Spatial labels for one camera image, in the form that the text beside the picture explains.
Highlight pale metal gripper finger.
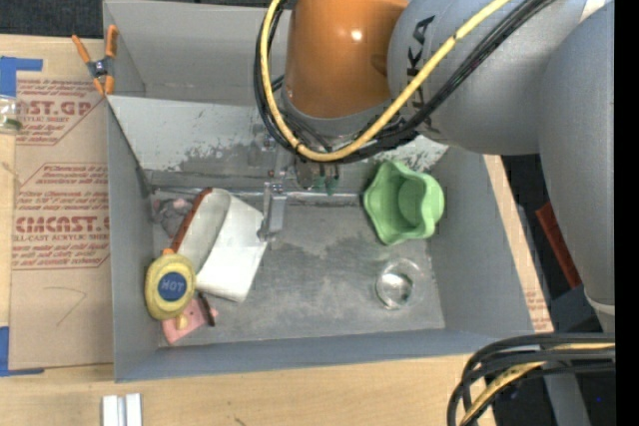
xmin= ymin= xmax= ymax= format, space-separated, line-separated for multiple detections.
xmin=257 ymin=182 xmax=290 ymax=241
xmin=247 ymin=135 xmax=280 ymax=169

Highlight grey metal bin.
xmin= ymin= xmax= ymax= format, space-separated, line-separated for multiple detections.
xmin=102 ymin=0 xmax=538 ymax=384

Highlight green flower-shaped cup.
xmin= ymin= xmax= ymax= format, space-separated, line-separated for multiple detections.
xmin=362 ymin=160 xmax=445 ymax=246

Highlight grey toy animal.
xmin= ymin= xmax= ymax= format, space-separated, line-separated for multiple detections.
xmin=152 ymin=197 xmax=194 ymax=236

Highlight yellow toy knob blue disc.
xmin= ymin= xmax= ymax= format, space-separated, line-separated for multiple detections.
xmin=144 ymin=249 xmax=197 ymax=321

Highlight clear glass cup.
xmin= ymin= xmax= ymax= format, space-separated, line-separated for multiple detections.
xmin=374 ymin=257 xmax=425 ymax=311

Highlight pink toy food piece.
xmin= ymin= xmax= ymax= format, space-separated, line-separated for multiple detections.
xmin=160 ymin=301 xmax=220 ymax=345

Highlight brown cardboard board red print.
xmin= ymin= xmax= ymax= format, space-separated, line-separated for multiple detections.
xmin=0 ymin=33 xmax=555 ymax=378

